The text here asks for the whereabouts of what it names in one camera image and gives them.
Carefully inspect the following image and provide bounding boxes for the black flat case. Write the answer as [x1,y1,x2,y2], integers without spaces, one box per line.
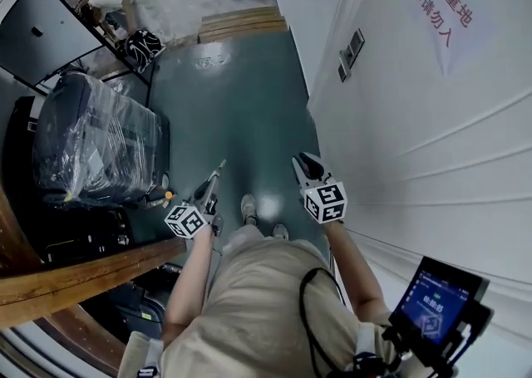
[2,96,38,203]

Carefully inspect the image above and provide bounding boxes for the black cable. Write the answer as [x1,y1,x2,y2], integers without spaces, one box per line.
[298,267,354,378]

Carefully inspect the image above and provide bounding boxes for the right white harness strap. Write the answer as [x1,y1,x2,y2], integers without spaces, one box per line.
[352,324,386,378]

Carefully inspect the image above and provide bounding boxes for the white paper sign red characters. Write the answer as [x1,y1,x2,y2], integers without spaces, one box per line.
[409,0,500,78]

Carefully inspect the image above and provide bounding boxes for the straight wooden beam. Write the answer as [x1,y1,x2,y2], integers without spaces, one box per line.
[0,184,188,319]

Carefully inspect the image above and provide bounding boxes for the black chest-mounted monitor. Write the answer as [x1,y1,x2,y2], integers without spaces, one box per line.
[388,255,491,378]

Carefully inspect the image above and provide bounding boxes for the person's left white shoe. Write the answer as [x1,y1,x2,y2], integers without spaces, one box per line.
[240,194,258,226]

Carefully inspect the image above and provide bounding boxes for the curved wooden rail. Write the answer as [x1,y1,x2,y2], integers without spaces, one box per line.
[37,305,138,369]

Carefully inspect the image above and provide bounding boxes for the person's right forearm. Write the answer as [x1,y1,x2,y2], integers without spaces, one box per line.
[322,220,394,323]

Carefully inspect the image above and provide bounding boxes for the small black suitcase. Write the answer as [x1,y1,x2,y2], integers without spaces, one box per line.
[82,266,171,340]

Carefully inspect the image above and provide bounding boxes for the black metal stand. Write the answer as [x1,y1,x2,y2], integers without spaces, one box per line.
[74,6,161,107]

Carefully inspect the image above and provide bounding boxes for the silver door lock with handle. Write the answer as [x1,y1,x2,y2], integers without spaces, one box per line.
[337,27,366,83]

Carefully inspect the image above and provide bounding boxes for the person's beige clothing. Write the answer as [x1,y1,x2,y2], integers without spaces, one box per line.
[122,224,400,378]

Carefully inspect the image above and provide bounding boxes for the plastic-wrapped dark suitcase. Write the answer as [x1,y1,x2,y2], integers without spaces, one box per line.
[31,71,171,203]

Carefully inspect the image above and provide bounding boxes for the black bag with white lines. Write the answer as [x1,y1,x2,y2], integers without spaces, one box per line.
[115,27,166,74]

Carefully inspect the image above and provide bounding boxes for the black equipment case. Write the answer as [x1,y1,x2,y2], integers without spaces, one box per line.
[39,205,136,263]

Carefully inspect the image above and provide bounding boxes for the large grey display panel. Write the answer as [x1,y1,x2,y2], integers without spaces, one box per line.
[0,0,105,91]

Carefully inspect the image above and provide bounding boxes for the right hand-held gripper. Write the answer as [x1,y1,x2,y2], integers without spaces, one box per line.
[291,151,347,226]

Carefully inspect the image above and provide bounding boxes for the white door with red lettering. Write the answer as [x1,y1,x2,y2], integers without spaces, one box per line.
[307,0,532,298]

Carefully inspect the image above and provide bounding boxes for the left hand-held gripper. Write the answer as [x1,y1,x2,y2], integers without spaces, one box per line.
[164,170,224,240]

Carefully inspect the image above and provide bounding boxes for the wooden slat threshold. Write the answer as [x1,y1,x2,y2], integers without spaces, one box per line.
[198,5,288,43]

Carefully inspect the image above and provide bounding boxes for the left white harness strap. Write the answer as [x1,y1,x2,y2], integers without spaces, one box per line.
[139,338,165,378]

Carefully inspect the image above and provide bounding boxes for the white harness strap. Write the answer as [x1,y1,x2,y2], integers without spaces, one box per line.
[352,324,386,378]
[139,338,165,378]

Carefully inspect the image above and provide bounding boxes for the person's left forearm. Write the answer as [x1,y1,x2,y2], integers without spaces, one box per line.
[163,224,217,342]

